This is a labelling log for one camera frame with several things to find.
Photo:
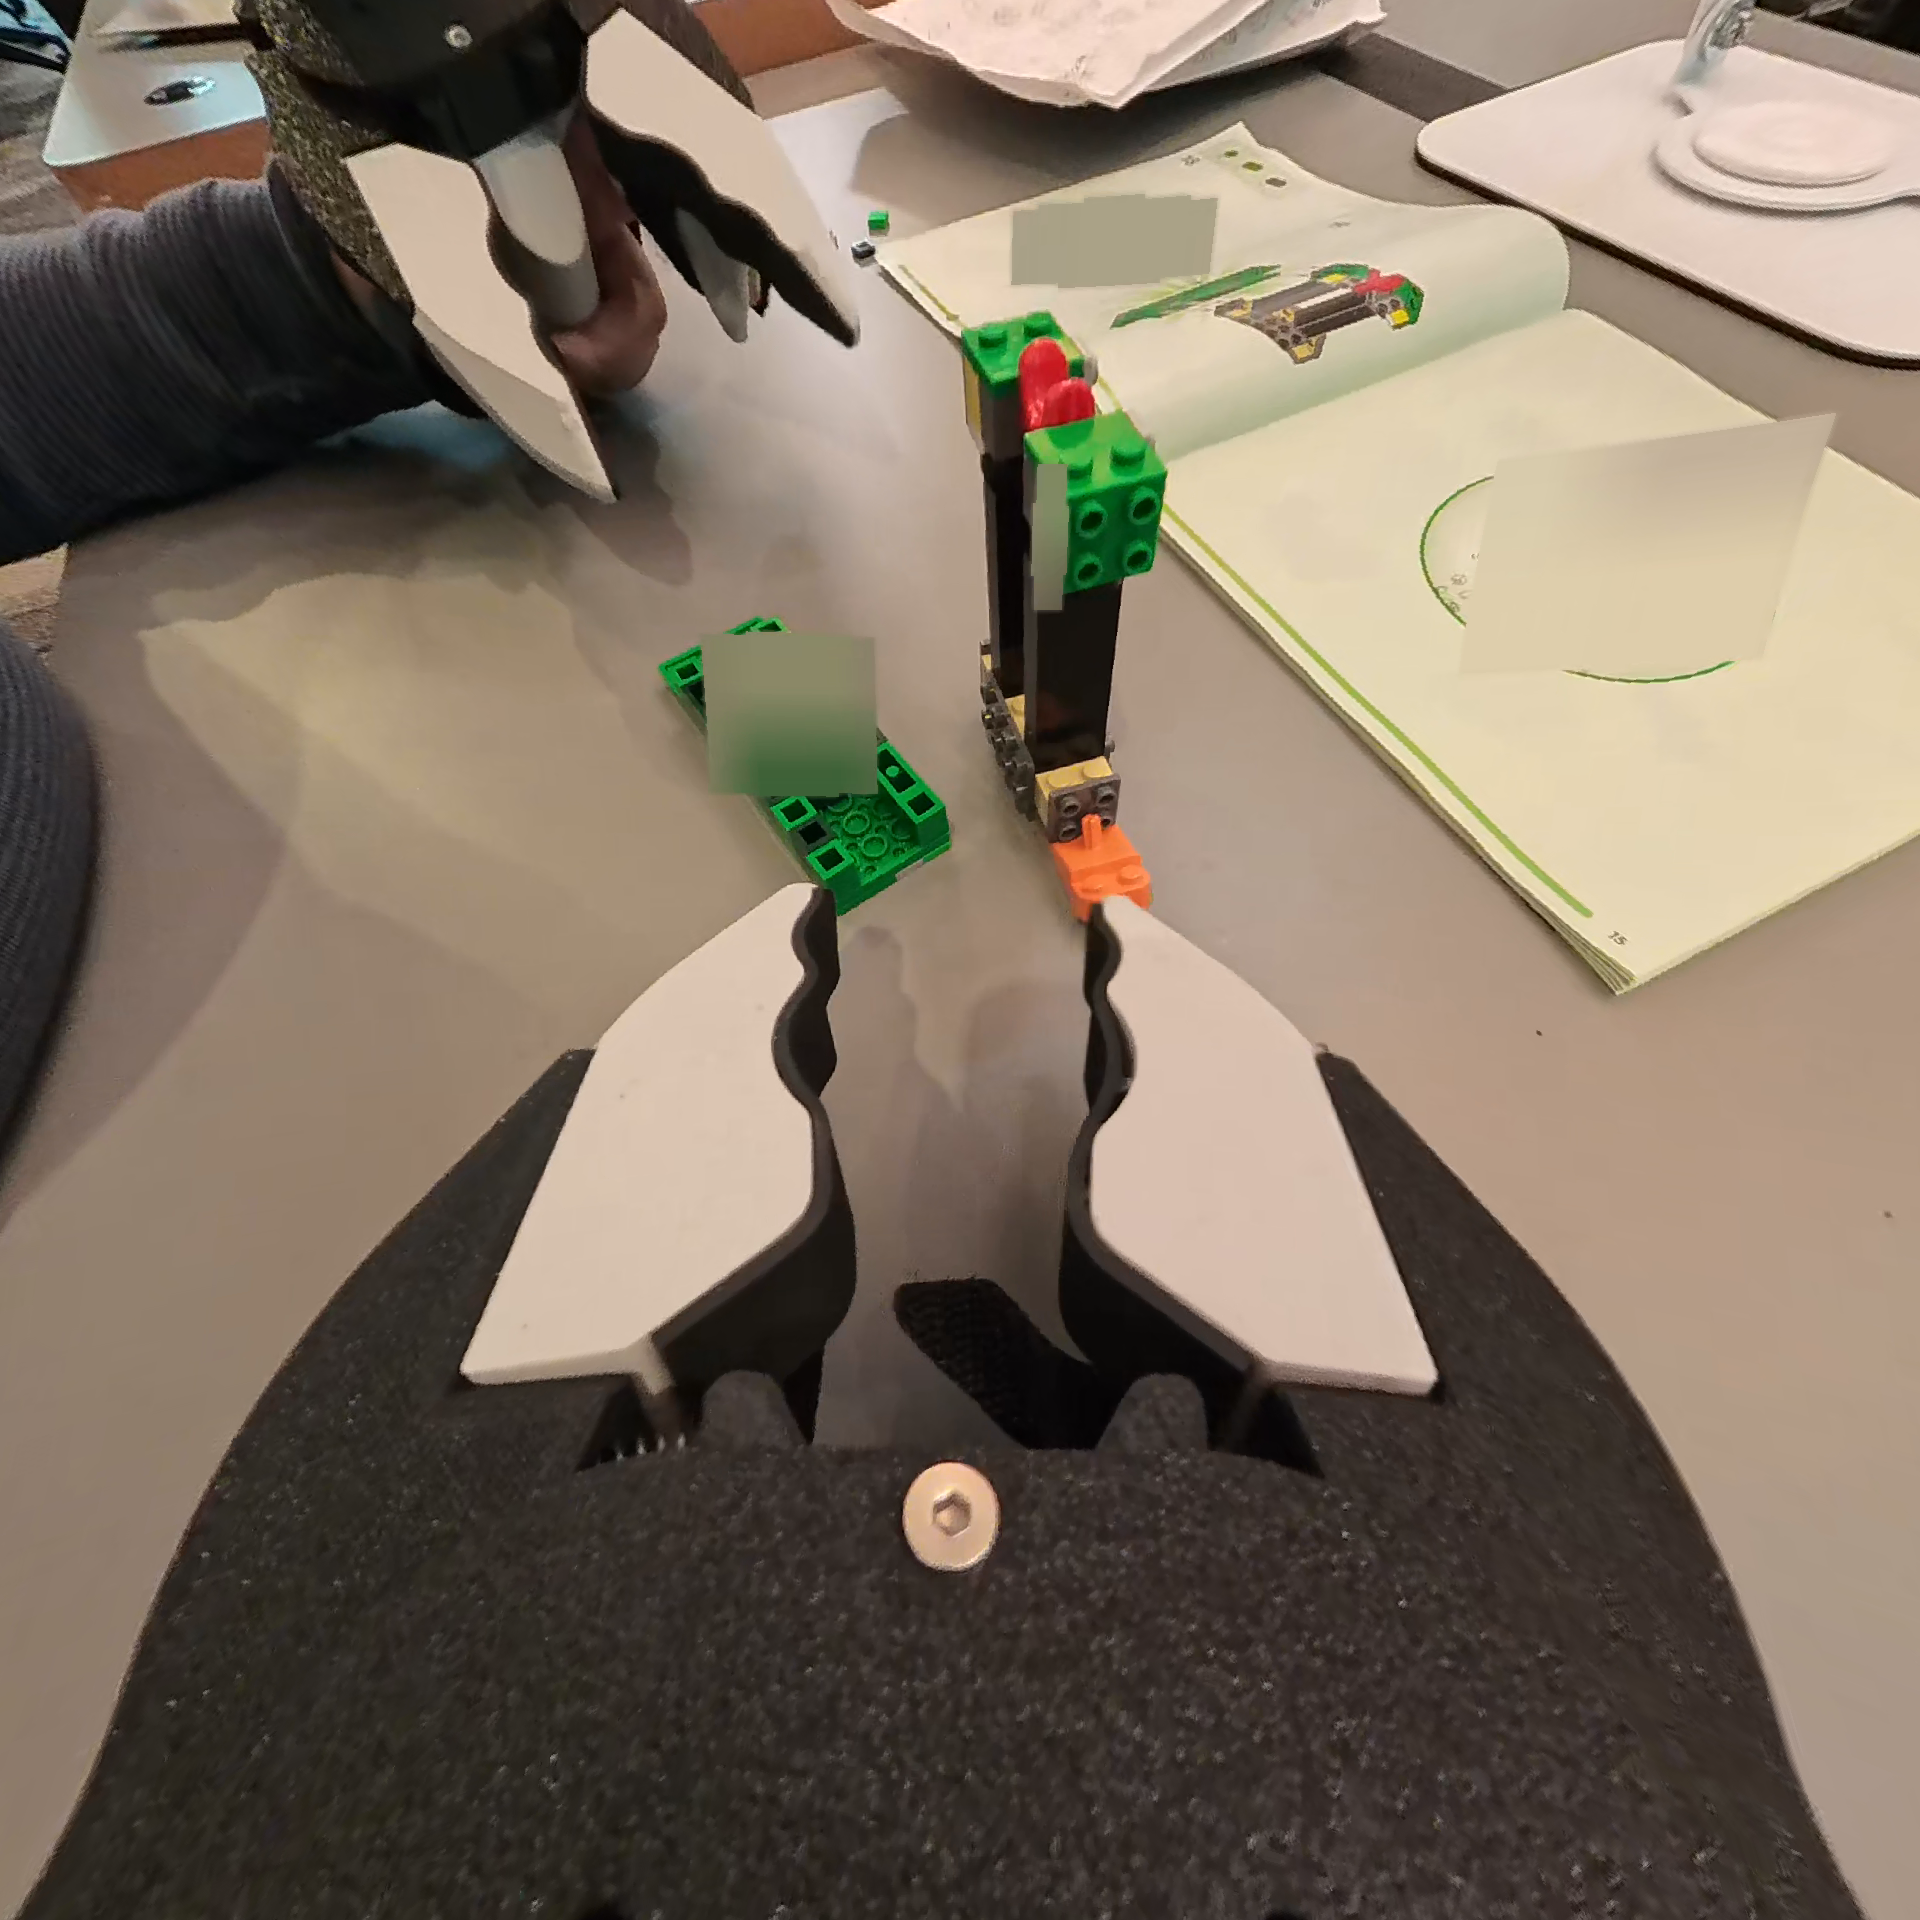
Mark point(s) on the pale green instruction booklet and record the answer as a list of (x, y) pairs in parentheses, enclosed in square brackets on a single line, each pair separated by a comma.
[(1352, 676)]

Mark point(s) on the orange brick piece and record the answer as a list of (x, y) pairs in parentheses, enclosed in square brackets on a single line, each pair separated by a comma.
[(1093, 872)]

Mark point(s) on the person's left forearm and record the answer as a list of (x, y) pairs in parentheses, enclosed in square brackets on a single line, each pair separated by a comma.
[(150, 342)]

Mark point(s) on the white round charger stand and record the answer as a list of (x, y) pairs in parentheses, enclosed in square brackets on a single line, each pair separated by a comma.
[(1787, 158)]

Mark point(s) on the white crumpled paper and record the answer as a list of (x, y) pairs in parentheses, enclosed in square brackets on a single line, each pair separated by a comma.
[(1111, 44)]

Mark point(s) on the person's dark knit clothing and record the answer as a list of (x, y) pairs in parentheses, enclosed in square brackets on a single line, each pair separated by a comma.
[(35, 902)]

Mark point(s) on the black and green brick tower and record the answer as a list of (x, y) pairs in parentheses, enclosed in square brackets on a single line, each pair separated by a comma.
[(1118, 509)]

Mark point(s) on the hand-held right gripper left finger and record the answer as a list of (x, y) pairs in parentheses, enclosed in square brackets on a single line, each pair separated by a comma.
[(675, 1173)]

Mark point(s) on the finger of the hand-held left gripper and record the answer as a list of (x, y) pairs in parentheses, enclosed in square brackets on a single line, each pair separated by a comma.
[(701, 133), (481, 298)]

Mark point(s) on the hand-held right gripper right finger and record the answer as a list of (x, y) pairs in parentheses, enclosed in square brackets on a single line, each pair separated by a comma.
[(1248, 1198)]

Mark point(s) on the silver laptop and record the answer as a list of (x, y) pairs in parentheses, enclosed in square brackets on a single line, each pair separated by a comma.
[(135, 106)]

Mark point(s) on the person's left hand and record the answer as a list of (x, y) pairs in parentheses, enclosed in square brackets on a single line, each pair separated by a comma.
[(618, 348)]

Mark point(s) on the green brick plate assembly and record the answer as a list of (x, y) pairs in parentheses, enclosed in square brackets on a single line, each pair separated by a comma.
[(869, 837)]

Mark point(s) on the white tray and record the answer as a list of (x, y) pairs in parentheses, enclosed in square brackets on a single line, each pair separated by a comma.
[(1561, 150)]

